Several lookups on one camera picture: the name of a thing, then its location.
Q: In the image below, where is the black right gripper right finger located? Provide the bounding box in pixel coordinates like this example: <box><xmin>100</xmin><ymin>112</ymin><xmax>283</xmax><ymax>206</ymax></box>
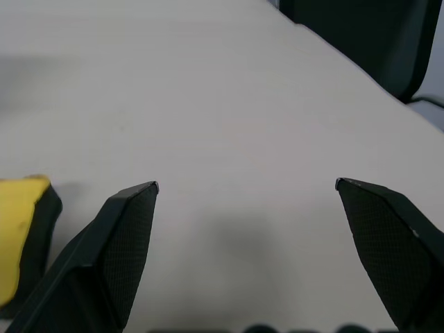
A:
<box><xmin>335</xmin><ymin>177</ymin><xmax>444</xmax><ymax>333</ymax></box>

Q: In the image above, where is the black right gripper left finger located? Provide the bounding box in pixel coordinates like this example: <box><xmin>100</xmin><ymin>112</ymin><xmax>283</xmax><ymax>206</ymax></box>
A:
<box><xmin>0</xmin><ymin>180</ymin><xmax>160</xmax><ymax>333</ymax></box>

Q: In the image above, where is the yellow and black object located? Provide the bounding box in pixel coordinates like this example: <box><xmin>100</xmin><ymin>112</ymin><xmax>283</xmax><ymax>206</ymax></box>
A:
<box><xmin>0</xmin><ymin>175</ymin><xmax>63</xmax><ymax>319</ymax></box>

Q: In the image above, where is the black office chair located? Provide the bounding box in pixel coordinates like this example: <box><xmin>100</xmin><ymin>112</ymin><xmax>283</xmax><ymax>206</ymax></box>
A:
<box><xmin>277</xmin><ymin>0</ymin><xmax>444</xmax><ymax>108</ymax></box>

